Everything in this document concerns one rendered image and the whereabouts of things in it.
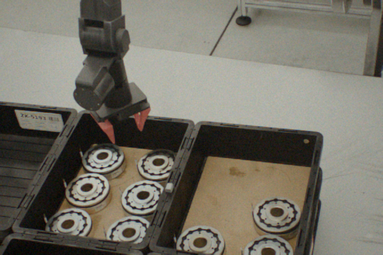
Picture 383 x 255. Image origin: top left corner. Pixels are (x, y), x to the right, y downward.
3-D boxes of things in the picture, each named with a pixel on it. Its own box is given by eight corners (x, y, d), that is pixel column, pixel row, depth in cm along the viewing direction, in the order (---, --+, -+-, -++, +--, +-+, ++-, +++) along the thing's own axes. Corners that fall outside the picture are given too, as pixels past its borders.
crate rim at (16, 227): (81, 115, 182) (80, 108, 180) (197, 127, 174) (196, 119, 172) (11, 239, 154) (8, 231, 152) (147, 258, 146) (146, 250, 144)
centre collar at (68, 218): (63, 215, 163) (62, 213, 163) (83, 219, 162) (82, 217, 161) (53, 231, 160) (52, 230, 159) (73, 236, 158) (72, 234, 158)
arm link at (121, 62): (126, 45, 138) (98, 42, 139) (110, 68, 133) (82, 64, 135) (132, 74, 142) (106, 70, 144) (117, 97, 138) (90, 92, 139)
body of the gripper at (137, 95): (149, 104, 145) (143, 75, 140) (102, 125, 142) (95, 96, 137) (134, 87, 149) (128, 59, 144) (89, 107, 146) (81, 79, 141)
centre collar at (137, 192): (137, 188, 167) (136, 185, 167) (157, 190, 166) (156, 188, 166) (129, 203, 164) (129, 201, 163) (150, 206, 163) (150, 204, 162)
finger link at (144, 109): (157, 134, 150) (149, 99, 144) (126, 148, 148) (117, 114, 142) (142, 116, 155) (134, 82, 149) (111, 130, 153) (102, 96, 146)
